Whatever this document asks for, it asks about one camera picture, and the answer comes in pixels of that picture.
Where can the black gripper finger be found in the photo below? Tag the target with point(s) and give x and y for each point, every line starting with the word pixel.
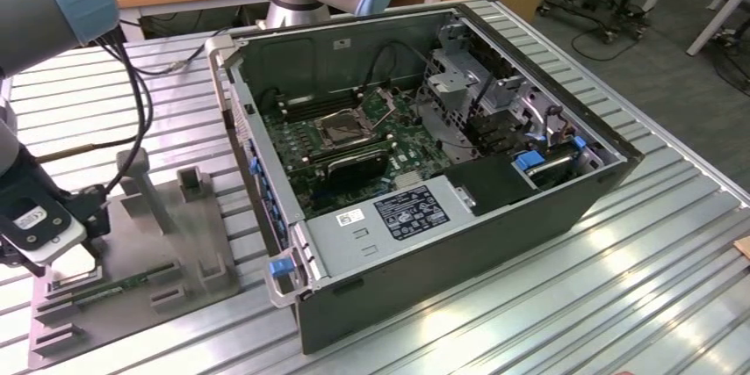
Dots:
pixel 100 221

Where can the silver square CPU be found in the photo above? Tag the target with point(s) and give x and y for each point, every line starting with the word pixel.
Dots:
pixel 73 268

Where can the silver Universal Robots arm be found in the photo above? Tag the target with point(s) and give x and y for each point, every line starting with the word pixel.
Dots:
pixel 35 6

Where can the black RAM slot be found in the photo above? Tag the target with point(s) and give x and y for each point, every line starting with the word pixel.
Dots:
pixel 346 149
pixel 319 100
pixel 328 157
pixel 322 109

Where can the CPU socket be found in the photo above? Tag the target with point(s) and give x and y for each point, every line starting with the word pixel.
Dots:
pixel 346 131

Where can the grey plastic parts rack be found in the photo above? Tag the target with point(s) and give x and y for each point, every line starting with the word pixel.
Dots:
pixel 152 243

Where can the green RAM stick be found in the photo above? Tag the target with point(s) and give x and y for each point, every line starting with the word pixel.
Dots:
pixel 117 287

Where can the blue card retainer clip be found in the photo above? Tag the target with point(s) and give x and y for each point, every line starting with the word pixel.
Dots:
pixel 254 166

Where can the grey power supply unit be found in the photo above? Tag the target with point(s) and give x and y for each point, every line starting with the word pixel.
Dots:
pixel 351 243

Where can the round black cooler shroud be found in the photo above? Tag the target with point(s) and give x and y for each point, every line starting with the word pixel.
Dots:
pixel 358 170

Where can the green motherboard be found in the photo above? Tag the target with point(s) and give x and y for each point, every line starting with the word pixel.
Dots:
pixel 410 146

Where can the open black PC case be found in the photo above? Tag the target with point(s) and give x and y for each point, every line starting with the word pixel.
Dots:
pixel 439 287

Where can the silver metal drive cage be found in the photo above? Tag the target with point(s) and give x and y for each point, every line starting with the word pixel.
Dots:
pixel 451 81

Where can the blue disk carrier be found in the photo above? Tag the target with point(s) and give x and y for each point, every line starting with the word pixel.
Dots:
pixel 527 160

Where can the small blue clip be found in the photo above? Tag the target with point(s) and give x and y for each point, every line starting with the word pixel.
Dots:
pixel 579 143

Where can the small wooden block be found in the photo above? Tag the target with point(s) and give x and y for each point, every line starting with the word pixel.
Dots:
pixel 742 247

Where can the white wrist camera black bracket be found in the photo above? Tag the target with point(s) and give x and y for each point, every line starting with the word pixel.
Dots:
pixel 40 230

